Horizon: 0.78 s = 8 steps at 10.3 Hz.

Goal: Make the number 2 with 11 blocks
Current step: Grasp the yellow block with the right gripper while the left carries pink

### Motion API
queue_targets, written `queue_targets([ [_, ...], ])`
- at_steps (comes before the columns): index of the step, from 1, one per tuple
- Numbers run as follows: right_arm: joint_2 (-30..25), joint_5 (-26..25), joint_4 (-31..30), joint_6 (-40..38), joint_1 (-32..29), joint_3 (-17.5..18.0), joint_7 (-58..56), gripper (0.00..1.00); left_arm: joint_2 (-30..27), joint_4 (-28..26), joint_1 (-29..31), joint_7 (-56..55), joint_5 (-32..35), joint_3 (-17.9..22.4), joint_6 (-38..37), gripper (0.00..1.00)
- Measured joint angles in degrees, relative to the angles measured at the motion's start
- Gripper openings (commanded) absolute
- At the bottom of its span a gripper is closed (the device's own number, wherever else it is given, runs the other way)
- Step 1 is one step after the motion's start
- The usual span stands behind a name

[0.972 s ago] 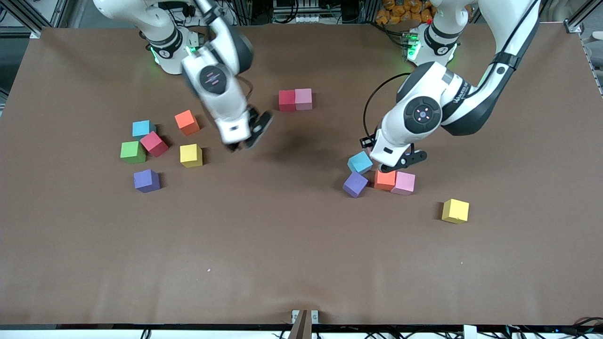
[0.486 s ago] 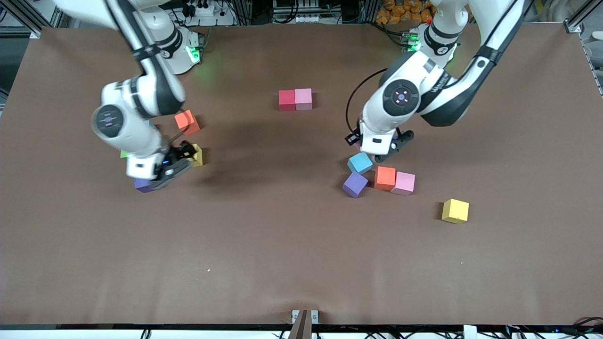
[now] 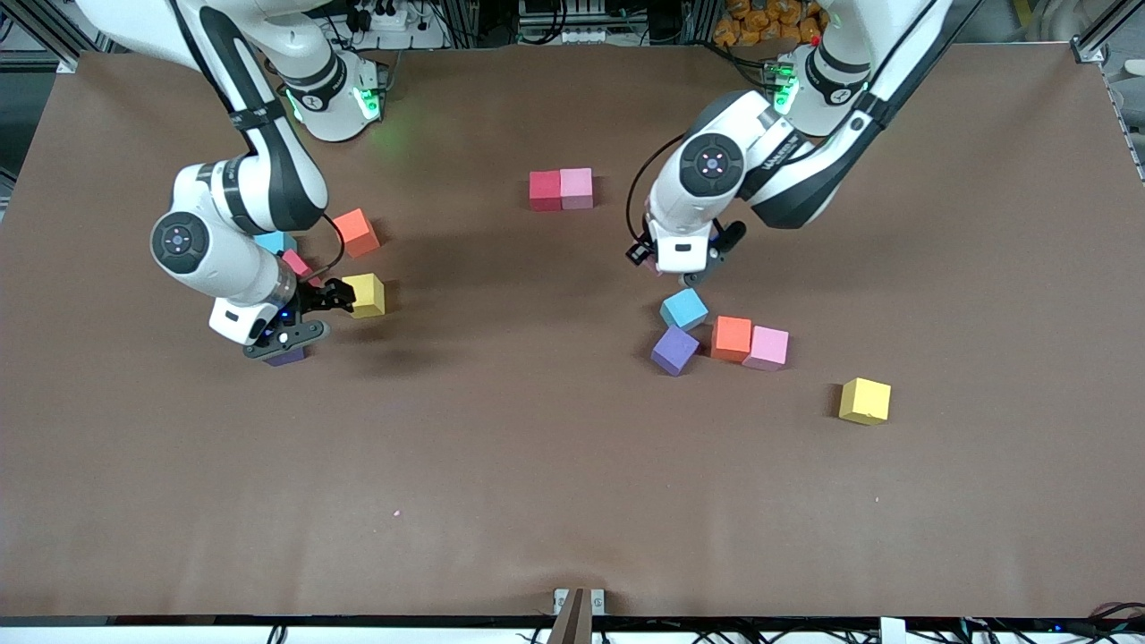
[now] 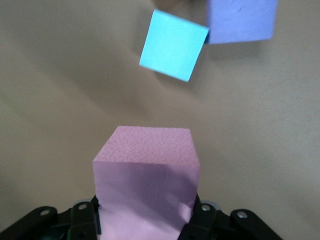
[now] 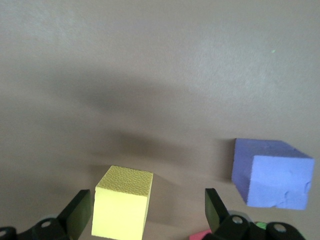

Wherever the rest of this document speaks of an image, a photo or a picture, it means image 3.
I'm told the yellow foam cube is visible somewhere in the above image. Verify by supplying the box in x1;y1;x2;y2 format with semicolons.
343;274;386;320
838;377;893;427

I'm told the orange foam cube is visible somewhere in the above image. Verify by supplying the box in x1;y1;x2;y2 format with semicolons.
331;208;382;255
711;316;753;363

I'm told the brown table cover sheet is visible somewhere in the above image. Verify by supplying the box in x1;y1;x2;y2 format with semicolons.
0;40;1145;620

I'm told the pile of orange objects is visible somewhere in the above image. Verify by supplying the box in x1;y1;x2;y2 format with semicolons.
713;0;828;47

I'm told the white power strip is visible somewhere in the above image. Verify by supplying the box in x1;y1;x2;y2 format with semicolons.
344;0;408;30

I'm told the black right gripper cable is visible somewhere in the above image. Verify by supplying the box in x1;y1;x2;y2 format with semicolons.
304;215;346;274

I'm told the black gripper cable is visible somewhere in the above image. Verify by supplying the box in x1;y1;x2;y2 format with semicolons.
624;134;690;247
304;215;346;274

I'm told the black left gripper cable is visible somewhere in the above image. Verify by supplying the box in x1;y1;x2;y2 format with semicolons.
624;134;690;247

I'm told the metal bracket with post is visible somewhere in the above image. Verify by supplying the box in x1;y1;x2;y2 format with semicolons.
547;588;606;644

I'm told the aluminium frame profile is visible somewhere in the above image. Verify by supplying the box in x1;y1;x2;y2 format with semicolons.
1069;0;1145;55
0;0;108;56

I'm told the aluminium edge rail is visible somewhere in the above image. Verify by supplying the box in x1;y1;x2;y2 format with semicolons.
1107;73;1145;187

